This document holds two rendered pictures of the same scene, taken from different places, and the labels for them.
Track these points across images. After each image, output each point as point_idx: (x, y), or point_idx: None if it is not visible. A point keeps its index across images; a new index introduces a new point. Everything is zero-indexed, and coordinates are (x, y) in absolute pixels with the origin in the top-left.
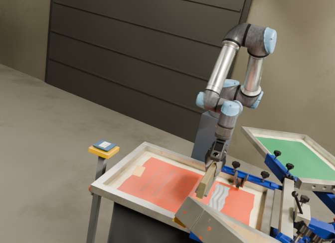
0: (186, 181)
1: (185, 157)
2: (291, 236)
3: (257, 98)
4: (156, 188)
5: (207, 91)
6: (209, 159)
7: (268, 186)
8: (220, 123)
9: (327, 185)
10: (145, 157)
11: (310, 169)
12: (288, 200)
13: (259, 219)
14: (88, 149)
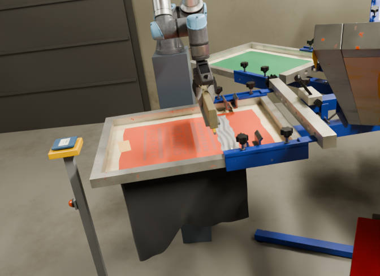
0: (180, 130)
1: (162, 110)
2: (317, 116)
3: (203, 11)
4: (158, 150)
5: (158, 17)
6: (198, 89)
7: (260, 94)
8: (194, 42)
9: (307, 68)
10: (119, 132)
11: (278, 67)
12: (288, 93)
13: (273, 124)
14: (49, 156)
